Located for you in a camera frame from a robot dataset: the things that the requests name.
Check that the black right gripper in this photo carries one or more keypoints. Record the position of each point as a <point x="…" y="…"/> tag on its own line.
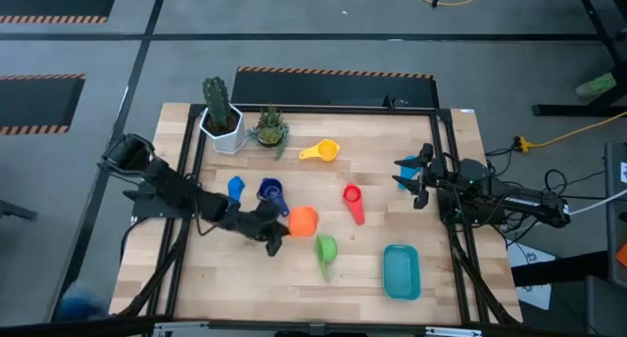
<point x="436" y="173"/>

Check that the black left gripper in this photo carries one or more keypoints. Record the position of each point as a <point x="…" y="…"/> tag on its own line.
<point x="245" y="222"/>

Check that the cyan measuring cup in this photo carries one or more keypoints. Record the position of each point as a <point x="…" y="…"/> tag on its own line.
<point x="406" y="173"/>

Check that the orange measuring cup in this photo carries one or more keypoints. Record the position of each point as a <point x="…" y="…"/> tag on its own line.
<point x="303" y="222"/>

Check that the dark blue measuring cup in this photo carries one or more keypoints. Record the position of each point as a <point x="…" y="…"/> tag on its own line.
<point x="269" y="187"/>

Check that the green measuring cup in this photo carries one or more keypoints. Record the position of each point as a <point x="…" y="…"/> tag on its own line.
<point x="325" y="249"/>

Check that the red measuring cup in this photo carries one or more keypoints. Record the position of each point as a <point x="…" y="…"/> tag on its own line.
<point x="352" y="194"/>

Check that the yellow measuring cup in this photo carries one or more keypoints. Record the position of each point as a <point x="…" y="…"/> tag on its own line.
<point x="327" y="151"/>

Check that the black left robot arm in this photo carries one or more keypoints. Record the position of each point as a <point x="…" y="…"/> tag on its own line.
<point x="171" y="190"/>

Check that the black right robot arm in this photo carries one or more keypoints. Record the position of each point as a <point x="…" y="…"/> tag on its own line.
<point x="529" y="205"/>

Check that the teal plastic basket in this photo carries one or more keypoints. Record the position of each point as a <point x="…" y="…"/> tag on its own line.
<point x="401" y="273"/>

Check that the black round plant pot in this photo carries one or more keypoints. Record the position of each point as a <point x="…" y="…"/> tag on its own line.
<point x="264" y="143"/>

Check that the white hexagonal plant pot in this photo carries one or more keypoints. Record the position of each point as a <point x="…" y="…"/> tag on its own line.
<point x="230" y="143"/>

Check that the green succulent plant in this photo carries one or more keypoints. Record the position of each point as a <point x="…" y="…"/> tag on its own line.
<point x="269" y="121"/>

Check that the white paper sheet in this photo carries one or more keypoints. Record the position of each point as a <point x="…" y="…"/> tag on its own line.
<point x="531" y="258"/>

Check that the green textured object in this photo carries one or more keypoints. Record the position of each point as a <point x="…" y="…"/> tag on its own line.
<point x="595" y="86"/>

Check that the grey cabinet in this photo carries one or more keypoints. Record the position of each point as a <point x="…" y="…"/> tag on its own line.
<point x="616" y="205"/>

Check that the person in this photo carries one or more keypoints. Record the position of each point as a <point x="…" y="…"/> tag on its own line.
<point x="81" y="303"/>

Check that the black furniture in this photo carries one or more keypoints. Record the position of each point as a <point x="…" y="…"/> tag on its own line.
<point x="588" y="303"/>

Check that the orange object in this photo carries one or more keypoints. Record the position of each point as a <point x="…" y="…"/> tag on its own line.
<point x="622" y="255"/>

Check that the black chair leg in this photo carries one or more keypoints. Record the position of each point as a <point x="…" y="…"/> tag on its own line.
<point x="17" y="210"/>

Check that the black aluminium table frame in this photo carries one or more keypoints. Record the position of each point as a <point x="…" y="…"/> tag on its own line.
<point x="441" y="131"/>

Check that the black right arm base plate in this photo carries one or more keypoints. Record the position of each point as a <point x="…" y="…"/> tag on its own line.
<point x="495" y="217"/>

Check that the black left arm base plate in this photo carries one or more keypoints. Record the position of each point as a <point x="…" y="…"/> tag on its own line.
<point x="147" y="207"/>

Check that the silver bracket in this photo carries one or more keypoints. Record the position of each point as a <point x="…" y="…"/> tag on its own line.
<point x="181" y="328"/>
<point x="453" y="332"/>

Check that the black metal stand frame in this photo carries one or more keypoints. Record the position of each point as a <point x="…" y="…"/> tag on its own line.
<point x="578" y="110"/>

